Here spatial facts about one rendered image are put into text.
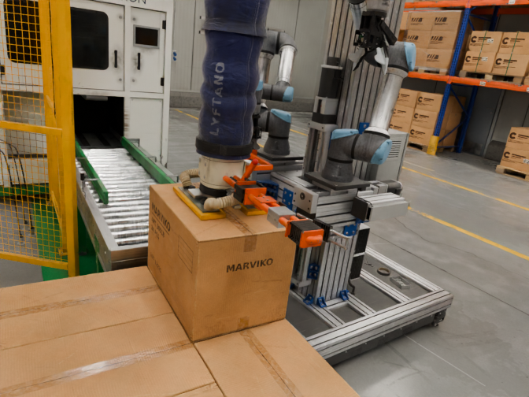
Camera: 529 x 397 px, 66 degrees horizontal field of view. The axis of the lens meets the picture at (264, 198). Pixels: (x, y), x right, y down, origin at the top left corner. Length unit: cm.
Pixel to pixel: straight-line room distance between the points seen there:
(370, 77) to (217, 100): 90
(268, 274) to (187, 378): 45
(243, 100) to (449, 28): 824
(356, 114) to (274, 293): 100
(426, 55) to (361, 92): 765
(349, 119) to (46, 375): 162
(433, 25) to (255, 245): 865
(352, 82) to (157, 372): 150
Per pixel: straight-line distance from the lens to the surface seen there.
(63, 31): 257
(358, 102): 213
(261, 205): 134
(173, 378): 145
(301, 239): 114
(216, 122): 154
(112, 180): 323
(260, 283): 157
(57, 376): 151
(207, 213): 153
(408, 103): 995
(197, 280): 144
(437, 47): 964
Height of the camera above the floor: 153
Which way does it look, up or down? 19 degrees down
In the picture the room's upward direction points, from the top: 7 degrees clockwise
